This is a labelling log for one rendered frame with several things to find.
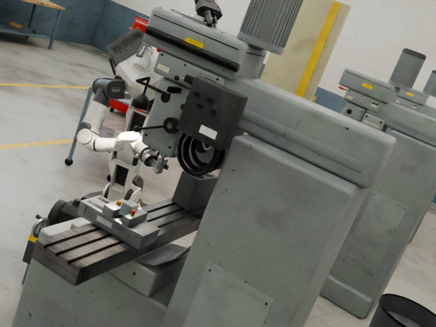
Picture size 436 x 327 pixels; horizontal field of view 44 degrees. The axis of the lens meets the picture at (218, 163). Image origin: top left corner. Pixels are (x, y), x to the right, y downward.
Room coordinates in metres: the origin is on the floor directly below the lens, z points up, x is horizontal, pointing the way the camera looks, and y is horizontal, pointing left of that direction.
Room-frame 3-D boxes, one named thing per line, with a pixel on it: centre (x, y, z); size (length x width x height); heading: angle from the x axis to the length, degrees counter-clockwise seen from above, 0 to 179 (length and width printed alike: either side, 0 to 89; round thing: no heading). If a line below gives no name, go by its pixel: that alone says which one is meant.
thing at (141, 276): (2.38, 0.25, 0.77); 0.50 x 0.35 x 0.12; 69
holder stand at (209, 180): (2.91, 0.07, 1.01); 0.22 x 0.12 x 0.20; 152
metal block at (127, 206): (2.25, 0.30, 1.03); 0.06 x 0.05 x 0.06; 161
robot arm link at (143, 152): (2.44, 0.31, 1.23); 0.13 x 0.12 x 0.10; 134
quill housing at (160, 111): (2.38, 0.24, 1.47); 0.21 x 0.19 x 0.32; 159
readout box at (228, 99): (1.96, 0.09, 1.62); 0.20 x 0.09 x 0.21; 69
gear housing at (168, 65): (2.36, 0.21, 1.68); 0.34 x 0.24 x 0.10; 69
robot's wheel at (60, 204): (3.00, 0.79, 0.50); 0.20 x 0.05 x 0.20; 175
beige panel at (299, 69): (4.05, -0.27, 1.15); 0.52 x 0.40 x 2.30; 69
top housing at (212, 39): (2.37, 0.23, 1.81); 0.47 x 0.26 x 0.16; 69
